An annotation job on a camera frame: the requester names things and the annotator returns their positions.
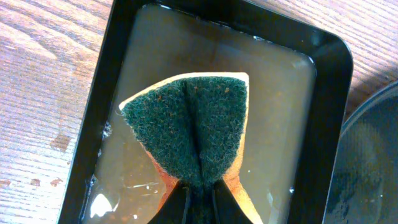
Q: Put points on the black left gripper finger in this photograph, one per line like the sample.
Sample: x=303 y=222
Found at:
x=175 y=210

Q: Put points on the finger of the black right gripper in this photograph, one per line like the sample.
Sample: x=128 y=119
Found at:
x=225 y=208

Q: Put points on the yellow sponge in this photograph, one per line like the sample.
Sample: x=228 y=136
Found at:
x=193 y=127

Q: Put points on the round black serving tray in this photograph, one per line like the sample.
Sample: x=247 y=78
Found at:
x=364 y=184

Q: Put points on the black rectangular water tray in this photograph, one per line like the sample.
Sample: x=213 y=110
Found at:
x=333 y=63

